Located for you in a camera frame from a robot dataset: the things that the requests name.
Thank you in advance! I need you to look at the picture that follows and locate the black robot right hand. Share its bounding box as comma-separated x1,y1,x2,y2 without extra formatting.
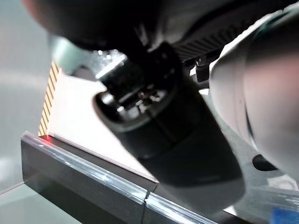
23,0,281,214

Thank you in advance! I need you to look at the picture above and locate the silver robot right leg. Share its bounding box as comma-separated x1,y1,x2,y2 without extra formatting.
209,4,299,172

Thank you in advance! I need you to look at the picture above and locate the yellow black hazard tape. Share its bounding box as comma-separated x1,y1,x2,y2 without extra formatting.
38,60,63,136

